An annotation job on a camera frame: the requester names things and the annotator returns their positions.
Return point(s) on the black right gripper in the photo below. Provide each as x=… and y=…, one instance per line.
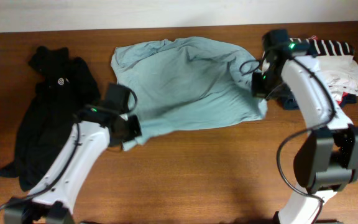
x=256, y=87

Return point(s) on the light blue t-shirt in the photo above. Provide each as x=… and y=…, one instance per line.
x=187, y=84

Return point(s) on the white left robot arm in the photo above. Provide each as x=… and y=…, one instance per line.
x=109, y=123

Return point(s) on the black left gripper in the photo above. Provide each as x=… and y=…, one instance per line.
x=135, y=130

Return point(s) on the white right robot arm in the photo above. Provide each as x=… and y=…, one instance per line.
x=328, y=160

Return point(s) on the black white striped garment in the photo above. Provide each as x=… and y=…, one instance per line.
x=323, y=47

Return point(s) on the white crumpled garment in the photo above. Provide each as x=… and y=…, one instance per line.
x=340, y=74

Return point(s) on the black t-shirt with logo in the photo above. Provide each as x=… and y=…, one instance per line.
x=67, y=87

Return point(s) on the red garment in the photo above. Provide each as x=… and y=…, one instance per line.
x=342, y=97

